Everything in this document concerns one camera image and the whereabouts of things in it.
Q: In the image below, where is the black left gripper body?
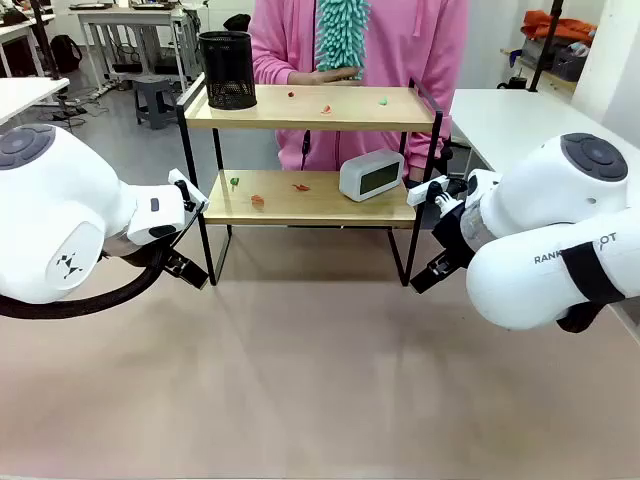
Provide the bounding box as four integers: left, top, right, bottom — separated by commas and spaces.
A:
102, 235, 172, 271

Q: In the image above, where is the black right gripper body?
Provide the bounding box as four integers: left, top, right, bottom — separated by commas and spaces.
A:
431, 177, 477, 267

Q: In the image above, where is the teal chenille duster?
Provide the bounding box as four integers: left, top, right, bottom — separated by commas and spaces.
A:
314, 0, 373, 81

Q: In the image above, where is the person's hand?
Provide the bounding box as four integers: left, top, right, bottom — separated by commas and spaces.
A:
286, 68, 362, 87

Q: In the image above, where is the white digital alarm clock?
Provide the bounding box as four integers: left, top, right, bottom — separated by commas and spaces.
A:
338, 148, 406, 203

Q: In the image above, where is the large white table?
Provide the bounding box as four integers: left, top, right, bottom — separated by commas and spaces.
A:
448, 88, 640, 201

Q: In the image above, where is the grey plastic stool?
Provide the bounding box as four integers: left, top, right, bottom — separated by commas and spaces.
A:
131, 74, 180, 131

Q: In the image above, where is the white side table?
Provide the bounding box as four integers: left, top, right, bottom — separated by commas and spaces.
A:
0, 76, 71, 127

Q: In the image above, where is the person in pink hoodie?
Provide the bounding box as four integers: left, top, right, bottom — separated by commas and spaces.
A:
248, 0, 472, 184

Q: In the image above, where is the black mesh pen holder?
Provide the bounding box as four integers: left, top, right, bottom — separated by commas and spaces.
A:
198, 30, 259, 112

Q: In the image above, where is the black backpack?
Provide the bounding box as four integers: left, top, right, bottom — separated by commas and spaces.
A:
49, 34, 84, 74

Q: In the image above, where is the black stand pole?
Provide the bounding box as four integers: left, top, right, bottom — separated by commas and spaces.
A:
528, 0, 565, 94

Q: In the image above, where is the black tripod pole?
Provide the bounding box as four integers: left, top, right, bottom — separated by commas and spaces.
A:
28, 0, 62, 82

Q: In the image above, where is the orange cloth pile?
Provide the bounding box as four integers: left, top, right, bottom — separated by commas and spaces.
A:
521, 9, 597, 47

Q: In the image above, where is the white desk with clutter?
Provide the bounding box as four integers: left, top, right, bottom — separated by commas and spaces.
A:
68, 1, 190, 97

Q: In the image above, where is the black cap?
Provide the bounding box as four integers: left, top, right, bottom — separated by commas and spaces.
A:
222, 13, 253, 33

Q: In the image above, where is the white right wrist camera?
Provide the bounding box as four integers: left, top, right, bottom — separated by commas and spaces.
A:
406, 174, 457, 216

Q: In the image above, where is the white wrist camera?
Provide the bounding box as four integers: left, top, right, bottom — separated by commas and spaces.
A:
406, 174, 457, 216
167, 168, 210, 214

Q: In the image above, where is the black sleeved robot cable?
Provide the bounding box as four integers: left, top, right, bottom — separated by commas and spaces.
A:
0, 244, 169, 321

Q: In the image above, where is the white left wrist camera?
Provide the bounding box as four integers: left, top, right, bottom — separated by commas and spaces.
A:
167, 168, 210, 214

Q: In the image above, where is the black strap on arm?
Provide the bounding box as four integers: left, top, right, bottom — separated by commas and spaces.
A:
563, 241, 627, 304

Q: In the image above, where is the wooden shelf black metal frame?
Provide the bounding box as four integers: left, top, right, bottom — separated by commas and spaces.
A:
175, 72, 445, 289

